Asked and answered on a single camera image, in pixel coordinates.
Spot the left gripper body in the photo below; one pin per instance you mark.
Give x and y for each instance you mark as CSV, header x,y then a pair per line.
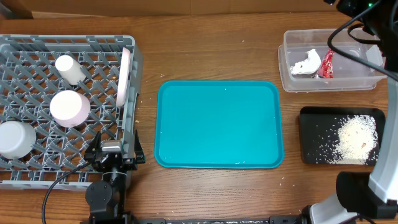
x,y
131,165

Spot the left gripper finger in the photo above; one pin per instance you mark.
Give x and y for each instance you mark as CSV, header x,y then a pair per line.
x,y
138,150
94,144

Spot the small white plate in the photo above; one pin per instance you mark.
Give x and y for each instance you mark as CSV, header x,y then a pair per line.
x,y
69,108

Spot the large white plate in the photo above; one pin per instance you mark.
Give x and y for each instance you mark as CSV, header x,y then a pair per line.
x,y
123,77

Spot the white paper cup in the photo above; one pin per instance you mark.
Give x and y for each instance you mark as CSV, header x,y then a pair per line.
x,y
69,69

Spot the grey metal bowl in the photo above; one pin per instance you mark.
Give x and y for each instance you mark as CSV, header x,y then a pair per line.
x,y
17,139

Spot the white napkin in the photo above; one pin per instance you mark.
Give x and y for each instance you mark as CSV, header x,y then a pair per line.
x,y
308,66

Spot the red snack wrapper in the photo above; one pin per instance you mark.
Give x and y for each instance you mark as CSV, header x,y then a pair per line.
x,y
326,67

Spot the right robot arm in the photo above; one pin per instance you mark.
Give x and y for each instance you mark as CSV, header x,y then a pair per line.
x,y
367,195

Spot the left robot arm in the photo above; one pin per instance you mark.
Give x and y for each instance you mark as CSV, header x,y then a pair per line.
x,y
107,197

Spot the teal plastic serving tray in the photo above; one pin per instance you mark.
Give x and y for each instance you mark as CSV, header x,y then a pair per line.
x,y
219,124

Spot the grey plastic dish rack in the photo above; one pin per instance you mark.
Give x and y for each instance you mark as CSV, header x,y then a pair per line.
x,y
29,80

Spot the clear plastic storage bin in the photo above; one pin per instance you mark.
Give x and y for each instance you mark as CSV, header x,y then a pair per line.
x,y
347,74

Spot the black plastic tray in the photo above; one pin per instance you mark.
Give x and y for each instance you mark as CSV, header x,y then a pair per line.
x,y
310,115

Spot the pile of rice grains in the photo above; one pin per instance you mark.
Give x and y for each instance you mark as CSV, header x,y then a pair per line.
x,y
344,140

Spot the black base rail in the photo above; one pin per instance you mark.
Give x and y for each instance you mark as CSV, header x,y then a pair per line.
x,y
276,219

